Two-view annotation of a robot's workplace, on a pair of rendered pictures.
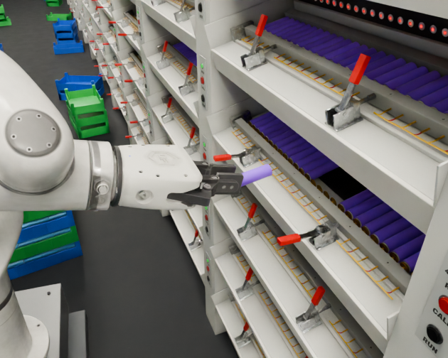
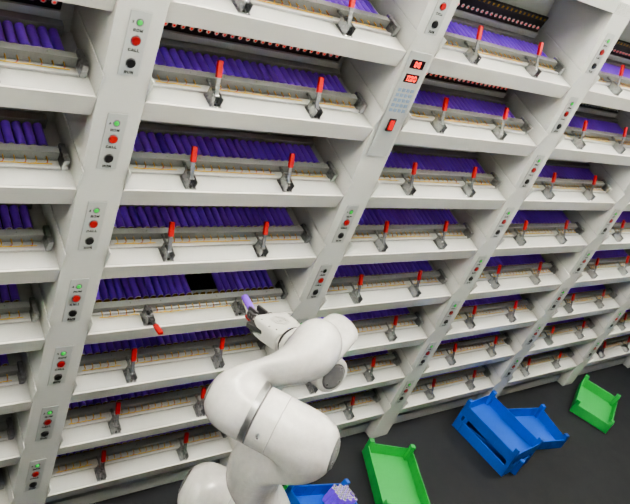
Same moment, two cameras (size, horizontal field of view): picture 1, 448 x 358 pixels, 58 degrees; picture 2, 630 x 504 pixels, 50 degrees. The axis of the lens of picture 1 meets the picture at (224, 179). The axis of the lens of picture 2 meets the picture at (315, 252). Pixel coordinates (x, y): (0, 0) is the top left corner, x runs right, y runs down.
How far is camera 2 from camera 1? 1.77 m
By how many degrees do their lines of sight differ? 92
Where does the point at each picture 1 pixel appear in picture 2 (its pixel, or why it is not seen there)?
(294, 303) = (202, 365)
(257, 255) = (154, 375)
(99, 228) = not seen: outside the picture
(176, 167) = (285, 317)
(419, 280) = (309, 281)
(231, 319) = (71, 481)
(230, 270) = (81, 435)
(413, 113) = (277, 232)
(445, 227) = (320, 260)
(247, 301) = (123, 427)
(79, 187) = not seen: hidden behind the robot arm
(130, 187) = not seen: hidden behind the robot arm
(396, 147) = (284, 247)
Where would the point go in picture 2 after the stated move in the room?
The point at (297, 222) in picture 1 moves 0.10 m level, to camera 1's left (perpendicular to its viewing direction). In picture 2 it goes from (221, 315) to (224, 340)
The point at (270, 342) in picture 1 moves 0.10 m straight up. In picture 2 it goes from (164, 419) to (173, 395)
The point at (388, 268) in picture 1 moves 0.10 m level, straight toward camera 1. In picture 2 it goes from (269, 293) to (300, 308)
